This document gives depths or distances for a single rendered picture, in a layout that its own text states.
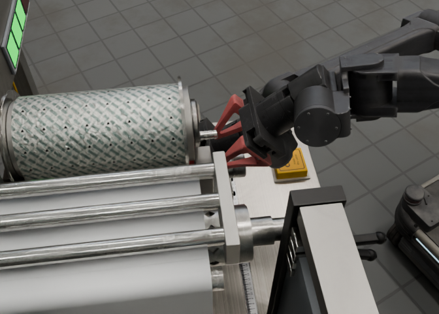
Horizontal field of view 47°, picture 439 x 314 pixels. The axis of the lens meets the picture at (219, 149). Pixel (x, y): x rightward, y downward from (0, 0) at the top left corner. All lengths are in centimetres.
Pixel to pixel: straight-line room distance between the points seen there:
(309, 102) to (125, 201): 27
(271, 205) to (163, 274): 70
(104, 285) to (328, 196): 21
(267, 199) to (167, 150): 44
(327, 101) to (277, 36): 238
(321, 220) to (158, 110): 34
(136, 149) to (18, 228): 30
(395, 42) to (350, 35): 207
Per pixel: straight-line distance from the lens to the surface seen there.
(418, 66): 69
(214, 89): 264
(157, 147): 72
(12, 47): 108
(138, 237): 43
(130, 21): 314
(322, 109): 61
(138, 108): 72
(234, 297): 100
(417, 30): 107
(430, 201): 201
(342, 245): 45
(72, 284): 44
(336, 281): 43
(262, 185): 114
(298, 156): 117
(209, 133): 77
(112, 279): 43
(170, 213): 44
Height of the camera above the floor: 182
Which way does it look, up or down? 50 degrees down
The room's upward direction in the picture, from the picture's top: straight up
